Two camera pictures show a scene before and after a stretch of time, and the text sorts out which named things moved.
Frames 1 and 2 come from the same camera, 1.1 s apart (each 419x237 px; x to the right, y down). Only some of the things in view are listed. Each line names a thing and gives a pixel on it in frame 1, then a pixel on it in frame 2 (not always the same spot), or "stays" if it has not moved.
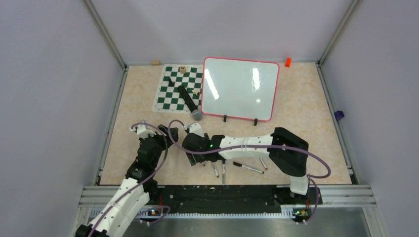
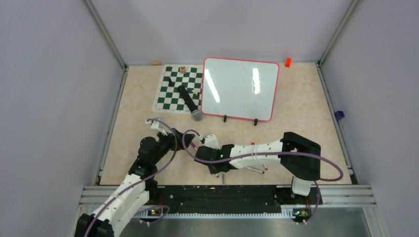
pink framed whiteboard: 240,88 stays
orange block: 288,62 stays
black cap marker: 240,165 stays
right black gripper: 195,159 → 213,170
